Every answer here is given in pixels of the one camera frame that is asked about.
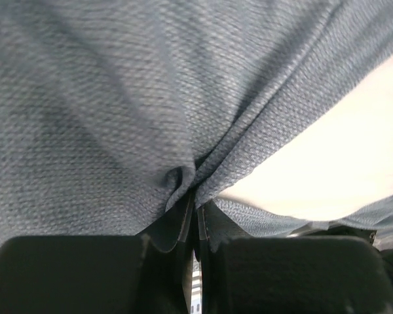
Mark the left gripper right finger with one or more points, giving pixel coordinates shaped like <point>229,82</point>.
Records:
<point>307,274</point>

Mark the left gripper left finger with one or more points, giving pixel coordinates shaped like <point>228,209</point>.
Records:
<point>150,272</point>

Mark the grey striped pillowcase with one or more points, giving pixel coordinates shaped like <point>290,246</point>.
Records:
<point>281,112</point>

